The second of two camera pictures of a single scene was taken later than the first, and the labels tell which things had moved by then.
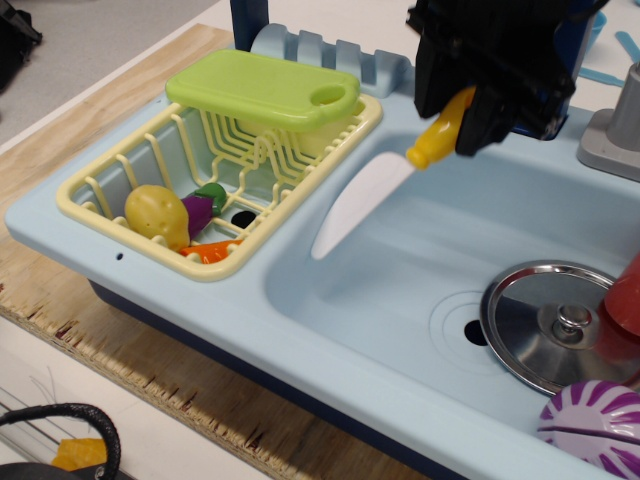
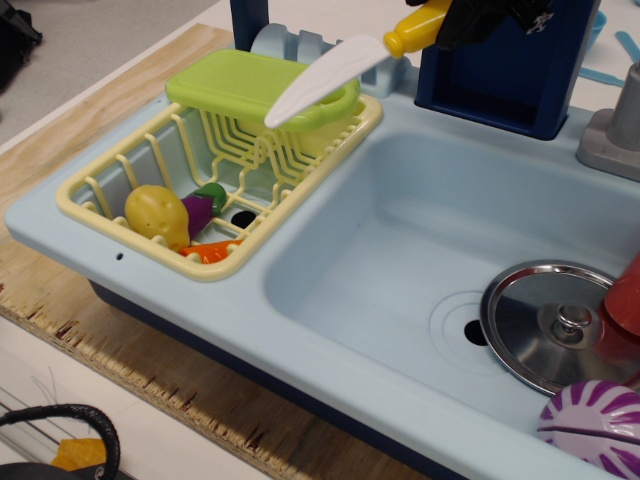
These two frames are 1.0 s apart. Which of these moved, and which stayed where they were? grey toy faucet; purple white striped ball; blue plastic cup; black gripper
Moved: black gripper
Stayed: purple white striped ball; grey toy faucet; blue plastic cup
